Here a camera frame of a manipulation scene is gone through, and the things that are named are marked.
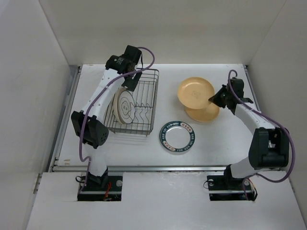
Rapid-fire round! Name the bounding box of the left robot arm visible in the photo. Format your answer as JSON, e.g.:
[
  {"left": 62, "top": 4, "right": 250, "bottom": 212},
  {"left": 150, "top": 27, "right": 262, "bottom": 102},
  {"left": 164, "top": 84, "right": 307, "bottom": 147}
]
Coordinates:
[{"left": 71, "top": 45, "right": 144, "bottom": 190}]

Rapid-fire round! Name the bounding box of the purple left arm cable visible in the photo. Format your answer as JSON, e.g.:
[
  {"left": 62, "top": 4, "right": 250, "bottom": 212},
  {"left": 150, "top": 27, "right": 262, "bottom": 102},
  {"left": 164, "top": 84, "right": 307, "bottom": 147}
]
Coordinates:
[{"left": 79, "top": 46, "right": 155, "bottom": 192}]

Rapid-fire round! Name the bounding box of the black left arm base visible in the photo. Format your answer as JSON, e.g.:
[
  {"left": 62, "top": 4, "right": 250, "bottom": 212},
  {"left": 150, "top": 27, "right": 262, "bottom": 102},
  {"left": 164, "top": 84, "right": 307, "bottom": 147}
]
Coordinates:
[{"left": 77, "top": 175, "right": 123, "bottom": 201}]

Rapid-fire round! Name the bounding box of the grey wire dish rack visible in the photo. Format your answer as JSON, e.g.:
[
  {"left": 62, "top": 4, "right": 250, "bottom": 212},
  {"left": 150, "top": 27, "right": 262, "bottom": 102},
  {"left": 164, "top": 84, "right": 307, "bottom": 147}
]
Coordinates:
[{"left": 103, "top": 69, "right": 159, "bottom": 136}]

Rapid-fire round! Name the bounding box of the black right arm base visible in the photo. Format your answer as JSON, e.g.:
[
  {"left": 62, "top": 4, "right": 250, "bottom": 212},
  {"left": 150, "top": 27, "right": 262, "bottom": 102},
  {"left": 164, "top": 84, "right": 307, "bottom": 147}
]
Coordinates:
[{"left": 204, "top": 175, "right": 258, "bottom": 201}]

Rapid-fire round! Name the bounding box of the tan plastic plate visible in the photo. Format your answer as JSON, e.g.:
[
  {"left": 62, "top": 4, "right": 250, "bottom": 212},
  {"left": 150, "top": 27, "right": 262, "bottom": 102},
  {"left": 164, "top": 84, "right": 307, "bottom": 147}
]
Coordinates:
[{"left": 185, "top": 103, "right": 220, "bottom": 122}]

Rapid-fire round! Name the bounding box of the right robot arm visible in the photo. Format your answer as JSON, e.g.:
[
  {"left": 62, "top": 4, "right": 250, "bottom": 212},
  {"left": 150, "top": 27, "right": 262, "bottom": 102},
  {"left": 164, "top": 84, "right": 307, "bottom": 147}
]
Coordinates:
[{"left": 209, "top": 78, "right": 290, "bottom": 189}]

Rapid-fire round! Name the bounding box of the white bowl green band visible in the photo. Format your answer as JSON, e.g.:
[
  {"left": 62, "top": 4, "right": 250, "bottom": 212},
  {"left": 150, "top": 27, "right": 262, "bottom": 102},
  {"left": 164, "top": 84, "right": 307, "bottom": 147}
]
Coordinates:
[{"left": 159, "top": 121, "right": 196, "bottom": 155}]

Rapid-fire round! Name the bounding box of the aluminium table rail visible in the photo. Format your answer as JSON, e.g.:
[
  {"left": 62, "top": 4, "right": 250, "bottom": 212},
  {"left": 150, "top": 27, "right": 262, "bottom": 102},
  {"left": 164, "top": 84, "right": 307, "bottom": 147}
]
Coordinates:
[{"left": 47, "top": 64, "right": 267, "bottom": 173}]

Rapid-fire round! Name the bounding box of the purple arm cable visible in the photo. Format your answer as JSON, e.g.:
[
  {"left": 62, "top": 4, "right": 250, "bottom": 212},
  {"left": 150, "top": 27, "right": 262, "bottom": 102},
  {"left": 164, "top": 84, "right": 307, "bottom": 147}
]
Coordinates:
[
  {"left": 79, "top": 46, "right": 155, "bottom": 192},
  {"left": 227, "top": 69, "right": 296, "bottom": 199}
]

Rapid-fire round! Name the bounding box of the yellow plate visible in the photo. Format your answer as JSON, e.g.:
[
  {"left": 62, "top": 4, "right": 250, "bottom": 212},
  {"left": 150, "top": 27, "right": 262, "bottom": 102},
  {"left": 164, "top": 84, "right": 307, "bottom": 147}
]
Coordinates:
[{"left": 177, "top": 77, "right": 215, "bottom": 110}]

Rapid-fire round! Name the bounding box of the cream white plate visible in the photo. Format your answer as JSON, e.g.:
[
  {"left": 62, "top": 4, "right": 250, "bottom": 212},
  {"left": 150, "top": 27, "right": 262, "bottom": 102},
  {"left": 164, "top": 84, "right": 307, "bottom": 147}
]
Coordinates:
[{"left": 113, "top": 88, "right": 121, "bottom": 122}]

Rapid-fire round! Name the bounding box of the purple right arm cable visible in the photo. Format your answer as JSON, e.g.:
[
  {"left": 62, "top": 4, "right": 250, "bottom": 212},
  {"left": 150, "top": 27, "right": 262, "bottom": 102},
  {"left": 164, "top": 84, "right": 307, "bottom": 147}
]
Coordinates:
[{"left": 227, "top": 69, "right": 296, "bottom": 199}]

